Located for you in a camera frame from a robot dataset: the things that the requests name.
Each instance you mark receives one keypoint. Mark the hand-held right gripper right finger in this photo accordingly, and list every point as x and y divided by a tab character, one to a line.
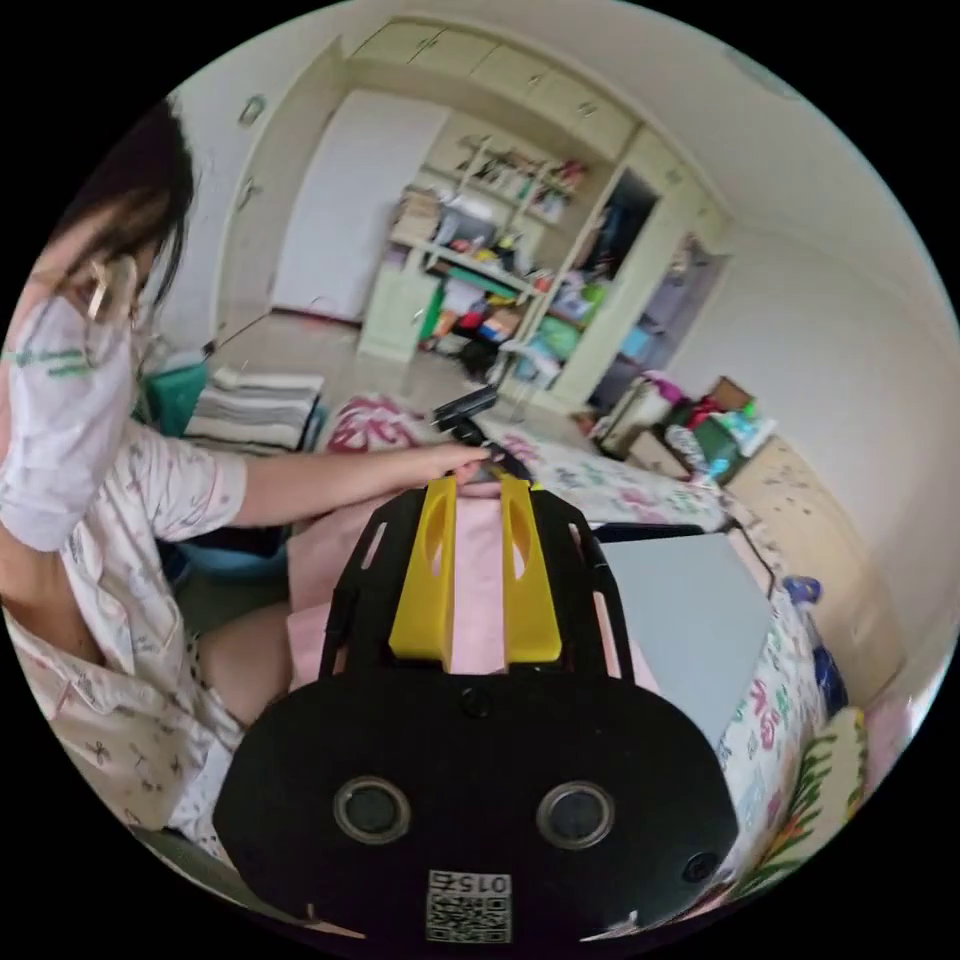
531	600

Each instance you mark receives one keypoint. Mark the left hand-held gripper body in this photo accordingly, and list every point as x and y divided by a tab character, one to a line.
508	463

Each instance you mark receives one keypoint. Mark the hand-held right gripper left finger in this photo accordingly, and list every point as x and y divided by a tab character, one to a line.
421	592

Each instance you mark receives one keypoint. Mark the pink hoodie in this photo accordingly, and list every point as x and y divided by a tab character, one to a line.
480	592

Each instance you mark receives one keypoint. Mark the person's left forearm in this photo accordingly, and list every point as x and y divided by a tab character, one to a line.
330	480

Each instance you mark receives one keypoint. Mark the person's left hand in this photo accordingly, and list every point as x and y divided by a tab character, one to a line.
448	462

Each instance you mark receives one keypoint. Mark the pillow with magenta print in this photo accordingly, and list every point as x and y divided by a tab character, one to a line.
367	424

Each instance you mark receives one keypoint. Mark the grey flat board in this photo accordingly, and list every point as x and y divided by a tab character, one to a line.
690	615

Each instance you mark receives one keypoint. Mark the heap of cartons and bags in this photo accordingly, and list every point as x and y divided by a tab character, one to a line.
690	427

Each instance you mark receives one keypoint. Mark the blue plastic basin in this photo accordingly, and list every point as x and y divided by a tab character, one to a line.
232	559

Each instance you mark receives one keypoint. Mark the pale green shelf cupboard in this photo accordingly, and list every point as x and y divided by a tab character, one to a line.
525	247

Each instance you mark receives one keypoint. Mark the stack of folded striped blankets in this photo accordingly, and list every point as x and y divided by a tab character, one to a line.
255	409

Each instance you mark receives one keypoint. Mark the white door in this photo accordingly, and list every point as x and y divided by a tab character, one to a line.
352	210

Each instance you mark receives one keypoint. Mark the teal plastic bin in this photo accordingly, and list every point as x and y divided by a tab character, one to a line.
176	394

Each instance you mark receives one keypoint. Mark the pillow with green leaf print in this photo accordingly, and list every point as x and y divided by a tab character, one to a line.
814	795

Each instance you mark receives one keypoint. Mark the person's body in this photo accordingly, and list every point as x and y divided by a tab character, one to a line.
90	427

